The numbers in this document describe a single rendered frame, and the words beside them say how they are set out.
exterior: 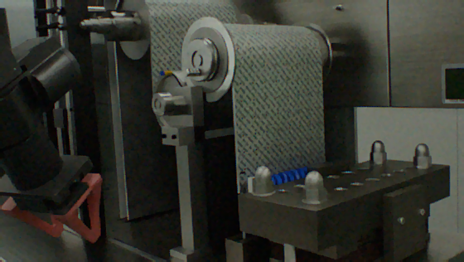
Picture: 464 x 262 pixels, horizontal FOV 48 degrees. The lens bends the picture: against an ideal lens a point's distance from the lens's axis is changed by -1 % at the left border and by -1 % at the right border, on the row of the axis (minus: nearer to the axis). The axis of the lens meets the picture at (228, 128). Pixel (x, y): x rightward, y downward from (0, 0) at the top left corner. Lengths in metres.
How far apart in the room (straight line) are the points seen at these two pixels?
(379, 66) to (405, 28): 0.09
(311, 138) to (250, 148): 0.17
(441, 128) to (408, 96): 2.60
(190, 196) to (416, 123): 2.90
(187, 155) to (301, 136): 0.23
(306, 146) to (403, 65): 0.24
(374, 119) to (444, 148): 0.55
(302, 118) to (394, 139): 2.83
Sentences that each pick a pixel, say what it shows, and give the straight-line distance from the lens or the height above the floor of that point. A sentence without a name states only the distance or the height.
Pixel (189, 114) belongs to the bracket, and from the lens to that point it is 0.91.
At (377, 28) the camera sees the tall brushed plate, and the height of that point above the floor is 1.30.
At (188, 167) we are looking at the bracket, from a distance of 0.92.
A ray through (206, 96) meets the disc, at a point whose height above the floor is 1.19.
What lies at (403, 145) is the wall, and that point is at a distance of 3.78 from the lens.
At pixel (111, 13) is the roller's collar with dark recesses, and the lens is 1.09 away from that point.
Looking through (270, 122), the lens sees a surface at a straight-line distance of 0.93.
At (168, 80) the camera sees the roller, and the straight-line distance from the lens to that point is 1.02.
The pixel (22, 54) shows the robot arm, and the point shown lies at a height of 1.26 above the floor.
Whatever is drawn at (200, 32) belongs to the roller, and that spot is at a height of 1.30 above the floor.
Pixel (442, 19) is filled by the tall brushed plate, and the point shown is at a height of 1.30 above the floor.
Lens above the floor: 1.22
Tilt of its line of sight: 6 degrees down
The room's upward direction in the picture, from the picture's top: 3 degrees counter-clockwise
